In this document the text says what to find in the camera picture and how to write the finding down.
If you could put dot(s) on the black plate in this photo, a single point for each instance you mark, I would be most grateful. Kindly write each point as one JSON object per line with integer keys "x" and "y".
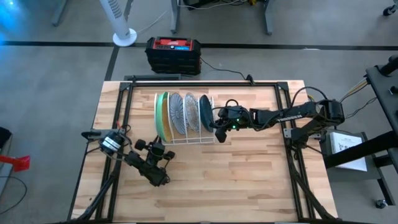
{"x": 206, "y": 112}

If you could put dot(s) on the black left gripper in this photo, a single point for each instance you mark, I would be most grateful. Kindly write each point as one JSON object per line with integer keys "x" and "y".
{"x": 154, "y": 152}

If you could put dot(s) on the white tower fan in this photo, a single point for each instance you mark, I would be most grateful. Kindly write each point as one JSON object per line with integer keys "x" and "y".
{"x": 119, "y": 21}

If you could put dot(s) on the black aluminium table frame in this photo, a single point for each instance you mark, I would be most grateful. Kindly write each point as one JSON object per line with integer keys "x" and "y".
{"x": 205, "y": 83}

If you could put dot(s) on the blue white striped plate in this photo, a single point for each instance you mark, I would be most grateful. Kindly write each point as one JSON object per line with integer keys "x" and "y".
{"x": 177, "y": 112}

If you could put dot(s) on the black caster wheel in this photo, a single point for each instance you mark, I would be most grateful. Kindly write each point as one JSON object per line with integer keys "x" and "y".
{"x": 390, "y": 11}
{"x": 381, "y": 203}

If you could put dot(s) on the red black power station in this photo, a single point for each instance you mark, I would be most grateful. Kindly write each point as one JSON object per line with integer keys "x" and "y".
{"x": 172, "y": 59}

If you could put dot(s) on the black side table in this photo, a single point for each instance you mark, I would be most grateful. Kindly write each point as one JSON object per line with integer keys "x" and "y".
{"x": 385, "y": 102}

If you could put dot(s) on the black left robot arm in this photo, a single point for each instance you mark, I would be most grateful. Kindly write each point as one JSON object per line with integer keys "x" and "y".
{"x": 140, "y": 165}

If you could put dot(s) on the colourful floral pattern plate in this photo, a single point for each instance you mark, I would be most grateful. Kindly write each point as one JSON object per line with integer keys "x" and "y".
{"x": 192, "y": 112}

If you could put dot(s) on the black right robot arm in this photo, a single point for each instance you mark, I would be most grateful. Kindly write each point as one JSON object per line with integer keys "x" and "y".
{"x": 295, "y": 115}

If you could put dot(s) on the red floor object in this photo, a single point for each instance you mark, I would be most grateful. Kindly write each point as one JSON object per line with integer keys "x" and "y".
{"x": 17, "y": 162}

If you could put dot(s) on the large green plate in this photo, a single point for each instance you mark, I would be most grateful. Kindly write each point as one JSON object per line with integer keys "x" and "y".
{"x": 160, "y": 118}

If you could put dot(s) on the grey desk leg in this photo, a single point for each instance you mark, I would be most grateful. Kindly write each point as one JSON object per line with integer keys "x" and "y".
{"x": 59, "y": 12}
{"x": 269, "y": 15}
{"x": 175, "y": 15}

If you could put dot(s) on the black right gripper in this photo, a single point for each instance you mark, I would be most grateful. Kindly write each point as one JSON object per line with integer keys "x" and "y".
{"x": 233, "y": 119}

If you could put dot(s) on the white paper sheet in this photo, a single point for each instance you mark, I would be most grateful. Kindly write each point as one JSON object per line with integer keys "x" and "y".
{"x": 345, "y": 144}

